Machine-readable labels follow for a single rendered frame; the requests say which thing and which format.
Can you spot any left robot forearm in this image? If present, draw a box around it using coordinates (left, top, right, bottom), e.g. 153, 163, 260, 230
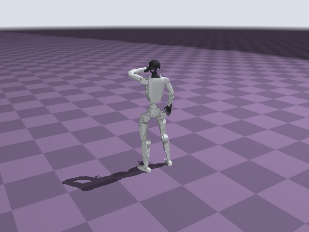
129, 67, 147, 74

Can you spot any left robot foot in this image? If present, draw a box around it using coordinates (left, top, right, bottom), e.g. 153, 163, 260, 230
138, 165, 151, 173

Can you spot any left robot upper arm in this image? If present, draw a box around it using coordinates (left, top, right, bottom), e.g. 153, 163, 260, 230
128, 72, 148, 85

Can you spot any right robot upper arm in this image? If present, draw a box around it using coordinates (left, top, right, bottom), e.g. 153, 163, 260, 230
164, 77, 174, 97

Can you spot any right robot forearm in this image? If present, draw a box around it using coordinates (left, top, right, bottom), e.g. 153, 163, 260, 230
167, 95, 174, 107

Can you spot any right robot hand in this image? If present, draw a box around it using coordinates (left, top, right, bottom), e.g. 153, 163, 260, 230
164, 104, 172, 116

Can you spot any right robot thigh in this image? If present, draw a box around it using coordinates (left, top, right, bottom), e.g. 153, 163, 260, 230
156, 110, 168, 142

